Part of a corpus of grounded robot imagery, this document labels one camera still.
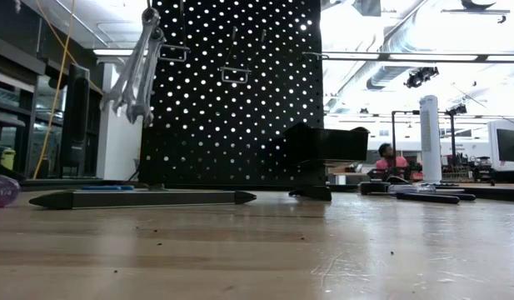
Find black ceiling fixture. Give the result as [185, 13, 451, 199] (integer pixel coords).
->
[404, 66, 440, 89]

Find person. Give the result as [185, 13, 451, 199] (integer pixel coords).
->
[375, 142, 410, 173]

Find black plastic parts bin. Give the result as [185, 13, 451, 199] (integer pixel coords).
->
[283, 122, 371, 163]

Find black perforated pegboard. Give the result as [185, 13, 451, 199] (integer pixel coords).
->
[137, 0, 332, 202]

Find black tall speaker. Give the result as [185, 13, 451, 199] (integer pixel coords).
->
[59, 64, 91, 178]

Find ribbed ventilation duct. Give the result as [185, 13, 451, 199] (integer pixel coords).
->
[367, 65, 407, 91]

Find ceiling strip light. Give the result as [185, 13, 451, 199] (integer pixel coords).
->
[92, 48, 135, 58]
[322, 52, 514, 63]

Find chrome double-prong peg hook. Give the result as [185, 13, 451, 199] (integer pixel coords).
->
[220, 27, 268, 85]
[158, 0, 191, 63]

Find black bent pole stand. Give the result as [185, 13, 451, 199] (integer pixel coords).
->
[391, 109, 421, 168]

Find blue clear handle screwdriver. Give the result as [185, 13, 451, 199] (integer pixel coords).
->
[387, 183, 466, 195]

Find red handle screwdriver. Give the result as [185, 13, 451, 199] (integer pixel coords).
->
[0, 176, 22, 208]

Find black aluminium table frame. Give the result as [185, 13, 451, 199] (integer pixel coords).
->
[18, 177, 514, 203]

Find black markers on right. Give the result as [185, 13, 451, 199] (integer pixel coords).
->
[367, 190, 477, 205]

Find blue handle scissors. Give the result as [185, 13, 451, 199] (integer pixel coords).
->
[81, 184, 135, 192]

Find black torpedo spirit level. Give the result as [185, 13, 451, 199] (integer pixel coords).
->
[28, 189, 257, 211]

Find dark glass shelf cabinet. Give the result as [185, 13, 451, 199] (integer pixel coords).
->
[0, 0, 103, 184]

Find black camera stand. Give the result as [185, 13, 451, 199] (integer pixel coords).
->
[445, 102, 469, 168]

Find yellow cable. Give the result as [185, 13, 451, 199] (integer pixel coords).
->
[32, 0, 77, 180]

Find black computer monitor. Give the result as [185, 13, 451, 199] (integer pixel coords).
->
[496, 127, 514, 163]

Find yellow-green container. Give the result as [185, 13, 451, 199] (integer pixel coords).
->
[0, 147, 17, 172]

